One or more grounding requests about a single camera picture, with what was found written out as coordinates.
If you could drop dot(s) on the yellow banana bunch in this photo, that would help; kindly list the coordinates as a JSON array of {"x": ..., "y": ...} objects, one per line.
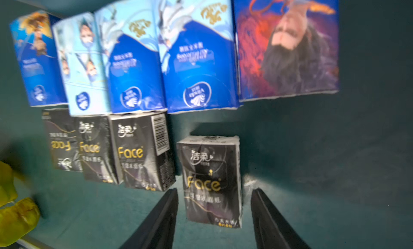
[{"x": 17, "y": 218}]

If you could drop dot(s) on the dark blue tissue pack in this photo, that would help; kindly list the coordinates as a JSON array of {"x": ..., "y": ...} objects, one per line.
[{"x": 37, "y": 57}]

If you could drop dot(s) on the white blue tissue pack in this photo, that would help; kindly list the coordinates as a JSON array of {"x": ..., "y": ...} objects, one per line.
[{"x": 81, "y": 65}]

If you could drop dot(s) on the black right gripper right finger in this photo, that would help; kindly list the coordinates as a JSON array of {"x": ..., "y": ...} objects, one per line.
[{"x": 271, "y": 229}]

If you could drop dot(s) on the red blue tissue pack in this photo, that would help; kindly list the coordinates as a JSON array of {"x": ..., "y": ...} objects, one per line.
[{"x": 287, "y": 47}]

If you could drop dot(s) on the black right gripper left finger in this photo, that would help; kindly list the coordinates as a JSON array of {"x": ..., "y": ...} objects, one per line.
[{"x": 158, "y": 229}]

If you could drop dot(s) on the light blue tissue pack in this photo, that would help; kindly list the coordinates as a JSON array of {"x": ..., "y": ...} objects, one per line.
[
  {"x": 197, "y": 53},
  {"x": 130, "y": 56}
]

